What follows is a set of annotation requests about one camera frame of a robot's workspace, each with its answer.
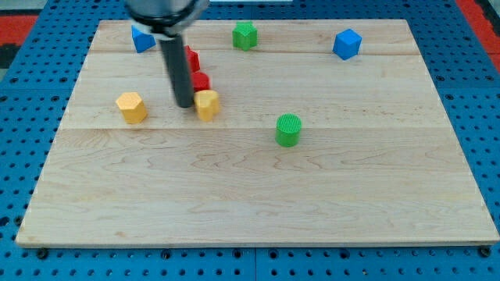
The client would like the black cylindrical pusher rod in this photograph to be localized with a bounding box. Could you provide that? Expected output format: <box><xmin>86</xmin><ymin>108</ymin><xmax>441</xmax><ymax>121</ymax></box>
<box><xmin>160</xmin><ymin>34</ymin><xmax>194</xmax><ymax>108</ymax></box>

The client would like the yellow heart block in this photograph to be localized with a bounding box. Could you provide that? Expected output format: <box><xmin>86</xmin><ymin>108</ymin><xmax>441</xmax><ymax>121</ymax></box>
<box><xmin>195</xmin><ymin>90</ymin><xmax>220</xmax><ymax>122</ymax></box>

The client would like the blue cube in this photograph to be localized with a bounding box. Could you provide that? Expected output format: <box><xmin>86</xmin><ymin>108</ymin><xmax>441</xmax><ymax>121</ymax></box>
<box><xmin>332</xmin><ymin>29</ymin><xmax>363</xmax><ymax>60</ymax></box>

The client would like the red block upper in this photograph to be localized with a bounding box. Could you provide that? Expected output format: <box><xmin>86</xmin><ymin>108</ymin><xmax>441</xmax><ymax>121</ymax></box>
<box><xmin>184</xmin><ymin>45</ymin><xmax>201</xmax><ymax>73</ymax></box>

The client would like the red block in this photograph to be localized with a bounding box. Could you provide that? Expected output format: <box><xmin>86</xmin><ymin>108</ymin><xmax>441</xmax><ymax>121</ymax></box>
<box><xmin>184</xmin><ymin>45</ymin><xmax>201</xmax><ymax>73</ymax></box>
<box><xmin>191</xmin><ymin>71</ymin><xmax>210</xmax><ymax>92</ymax></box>

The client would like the blue triangular block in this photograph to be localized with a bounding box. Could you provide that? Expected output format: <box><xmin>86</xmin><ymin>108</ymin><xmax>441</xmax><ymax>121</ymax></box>
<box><xmin>131</xmin><ymin>26</ymin><xmax>156</xmax><ymax>53</ymax></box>

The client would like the red block lower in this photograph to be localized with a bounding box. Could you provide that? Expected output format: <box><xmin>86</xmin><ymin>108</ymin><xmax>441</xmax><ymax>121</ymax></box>
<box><xmin>191</xmin><ymin>71</ymin><xmax>210</xmax><ymax>92</ymax></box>

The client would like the yellow hexagon block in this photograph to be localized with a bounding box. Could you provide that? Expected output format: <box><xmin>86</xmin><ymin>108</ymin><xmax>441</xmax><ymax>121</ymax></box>
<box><xmin>116</xmin><ymin>92</ymin><xmax>148</xmax><ymax>124</ymax></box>

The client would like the green star block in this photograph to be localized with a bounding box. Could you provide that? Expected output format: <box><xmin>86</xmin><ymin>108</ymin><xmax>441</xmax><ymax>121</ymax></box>
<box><xmin>232</xmin><ymin>21</ymin><xmax>258</xmax><ymax>52</ymax></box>

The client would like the green cylinder block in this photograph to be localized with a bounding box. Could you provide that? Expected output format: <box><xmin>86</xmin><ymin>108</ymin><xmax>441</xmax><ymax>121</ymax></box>
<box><xmin>275</xmin><ymin>113</ymin><xmax>302</xmax><ymax>148</ymax></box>

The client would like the wooden board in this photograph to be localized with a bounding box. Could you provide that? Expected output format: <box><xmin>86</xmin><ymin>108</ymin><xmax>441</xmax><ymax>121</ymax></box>
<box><xmin>16</xmin><ymin>20</ymin><xmax>499</xmax><ymax>248</ymax></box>

